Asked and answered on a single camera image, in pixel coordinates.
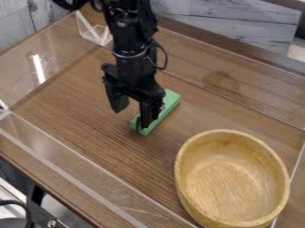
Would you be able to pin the clear acrylic corner bracket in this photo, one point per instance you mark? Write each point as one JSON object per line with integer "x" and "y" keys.
{"x": 97, "y": 34}

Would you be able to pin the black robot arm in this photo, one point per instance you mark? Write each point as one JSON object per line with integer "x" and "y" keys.
{"x": 130, "y": 20}

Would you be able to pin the clear acrylic front wall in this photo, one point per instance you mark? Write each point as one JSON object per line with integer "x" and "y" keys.
{"x": 91, "y": 191}

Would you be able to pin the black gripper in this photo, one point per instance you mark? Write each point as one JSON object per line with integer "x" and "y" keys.
{"x": 130, "y": 80}

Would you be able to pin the black table leg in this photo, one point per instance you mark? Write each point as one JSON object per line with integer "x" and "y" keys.
{"x": 37, "y": 195}

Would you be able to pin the brown wooden bowl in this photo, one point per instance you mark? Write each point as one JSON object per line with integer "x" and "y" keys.
{"x": 232, "y": 180}

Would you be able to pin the green rectangular block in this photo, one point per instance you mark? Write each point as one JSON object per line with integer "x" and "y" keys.
{"x": 170, "y": 103}

